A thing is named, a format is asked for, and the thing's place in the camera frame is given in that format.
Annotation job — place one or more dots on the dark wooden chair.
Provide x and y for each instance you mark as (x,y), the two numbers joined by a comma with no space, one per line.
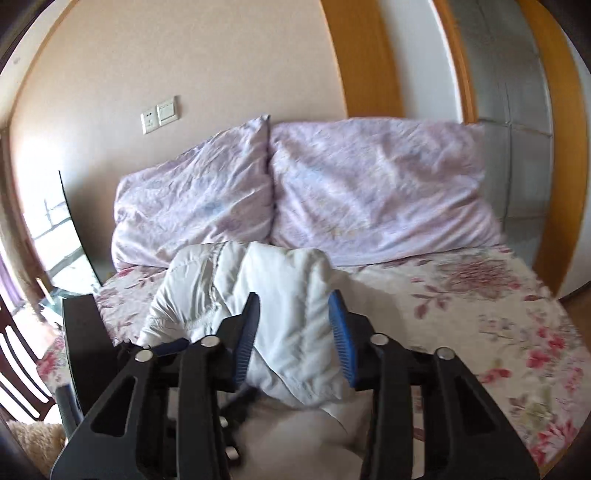
(23,364)

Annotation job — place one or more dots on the lilac floral pillow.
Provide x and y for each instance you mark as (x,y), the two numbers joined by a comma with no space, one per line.
(194,198)
(378,189)

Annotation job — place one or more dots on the frosted glass sliding door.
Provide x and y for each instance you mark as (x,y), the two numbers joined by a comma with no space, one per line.
(508,138)

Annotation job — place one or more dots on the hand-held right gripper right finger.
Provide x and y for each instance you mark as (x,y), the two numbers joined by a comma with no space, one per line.
(341,337)

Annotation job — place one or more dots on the white puffer jacket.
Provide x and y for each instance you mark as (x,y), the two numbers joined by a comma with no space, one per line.
(286,300)

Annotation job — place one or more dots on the flat screen television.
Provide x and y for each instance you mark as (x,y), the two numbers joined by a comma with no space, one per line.
(64,240)

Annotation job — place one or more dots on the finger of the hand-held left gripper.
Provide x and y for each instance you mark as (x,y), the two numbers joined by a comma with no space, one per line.
(171,347)
(242,399)

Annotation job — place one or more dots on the white light switch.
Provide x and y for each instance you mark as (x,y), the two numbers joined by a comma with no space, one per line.
(168,110)

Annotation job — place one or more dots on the floral bed sheet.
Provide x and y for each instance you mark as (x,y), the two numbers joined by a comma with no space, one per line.
(485,323)

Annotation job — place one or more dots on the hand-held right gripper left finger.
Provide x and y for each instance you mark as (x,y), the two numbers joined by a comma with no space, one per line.
(244,337)

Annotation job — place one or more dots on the white wall socket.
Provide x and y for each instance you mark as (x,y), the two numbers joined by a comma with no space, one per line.
(149,121)

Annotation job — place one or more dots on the wooden door frame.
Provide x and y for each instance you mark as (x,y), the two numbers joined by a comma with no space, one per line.
(364,55)

